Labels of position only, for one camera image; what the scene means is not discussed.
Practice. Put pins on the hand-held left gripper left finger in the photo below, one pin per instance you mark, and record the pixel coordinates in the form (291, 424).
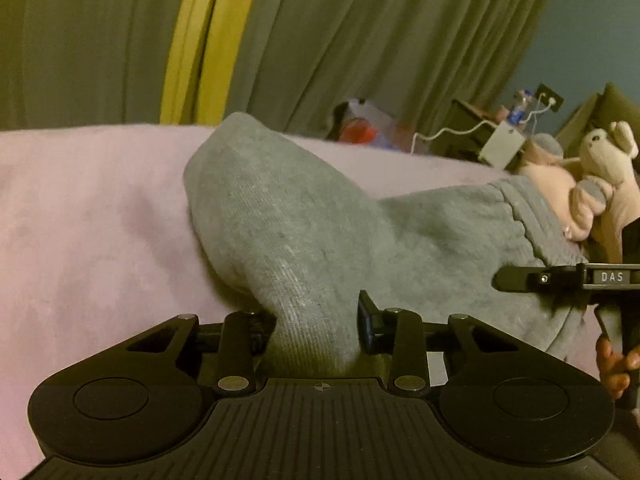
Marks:
(240, 342)

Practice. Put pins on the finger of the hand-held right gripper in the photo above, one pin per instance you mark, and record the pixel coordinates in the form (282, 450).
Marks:
(530, 278)

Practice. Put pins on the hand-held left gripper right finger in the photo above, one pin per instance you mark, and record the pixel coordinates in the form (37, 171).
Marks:
(367, 317)

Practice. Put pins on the grey pants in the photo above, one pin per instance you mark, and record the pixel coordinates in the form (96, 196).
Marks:
(310, 240)

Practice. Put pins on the person's right hand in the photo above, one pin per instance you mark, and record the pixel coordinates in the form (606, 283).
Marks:
(611, 370)

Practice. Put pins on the pink plush toy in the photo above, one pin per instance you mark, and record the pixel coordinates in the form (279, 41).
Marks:
(550, 185)

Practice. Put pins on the beige bunny plush toy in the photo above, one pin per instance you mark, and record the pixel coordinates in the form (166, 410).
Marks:
(607, 152)

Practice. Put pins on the white box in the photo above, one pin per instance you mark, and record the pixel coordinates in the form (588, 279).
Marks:
(502, 149)

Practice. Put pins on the dark nightstand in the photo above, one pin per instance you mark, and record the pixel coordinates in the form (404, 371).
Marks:
(462, 127)

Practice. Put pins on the olive green cushion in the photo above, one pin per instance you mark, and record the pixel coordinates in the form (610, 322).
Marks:
(600, 110)

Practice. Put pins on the plastic bottle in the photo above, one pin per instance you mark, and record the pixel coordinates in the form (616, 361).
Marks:
(520, 107)

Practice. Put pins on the pink blanket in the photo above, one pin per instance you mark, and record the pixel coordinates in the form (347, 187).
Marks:
(90, 220)

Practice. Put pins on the grey-green curtain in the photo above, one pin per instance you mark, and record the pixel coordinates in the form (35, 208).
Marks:
(350, 30)

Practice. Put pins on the yellow curtain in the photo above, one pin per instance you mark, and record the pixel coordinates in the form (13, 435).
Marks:
(205, 40)

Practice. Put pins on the wall outlet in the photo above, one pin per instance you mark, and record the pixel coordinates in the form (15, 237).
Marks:
(549, 96)

